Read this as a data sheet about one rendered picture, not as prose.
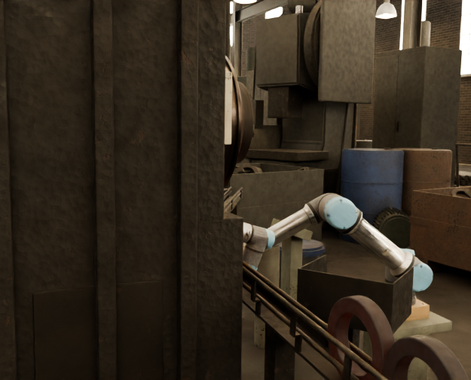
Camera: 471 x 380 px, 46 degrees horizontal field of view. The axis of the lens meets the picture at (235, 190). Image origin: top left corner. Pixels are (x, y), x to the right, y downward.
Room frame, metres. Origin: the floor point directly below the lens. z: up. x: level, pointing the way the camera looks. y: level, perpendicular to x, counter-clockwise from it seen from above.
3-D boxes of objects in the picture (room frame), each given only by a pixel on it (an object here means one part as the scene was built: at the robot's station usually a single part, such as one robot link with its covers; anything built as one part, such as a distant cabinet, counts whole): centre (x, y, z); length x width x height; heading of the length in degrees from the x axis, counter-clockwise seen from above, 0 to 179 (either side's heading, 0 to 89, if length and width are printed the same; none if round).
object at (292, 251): (2.79, -0.30, 0.31); 0.24 x 0.16 x 0.62; 23
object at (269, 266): (2.69, -0.17, 0.26); 0.12 x 0.12 x 0.52
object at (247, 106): (1.91, 0.02, 1.11); 0.28 x 0.06 x 0.28; 23
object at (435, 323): (2.32, -0.71, 0.28); 0.32 x 0.32 x 0.04; 22
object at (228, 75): (1.52, 0.07, 1.15); 0.26 x 0.02 x 0.18; 23
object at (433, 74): (6.78, -2.16, 1.00); 0.80 x 0.63 x 2.00; 28
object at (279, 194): (4.63, -0.10, 0.39); 1.03 x 0.83 x 0.77; 128
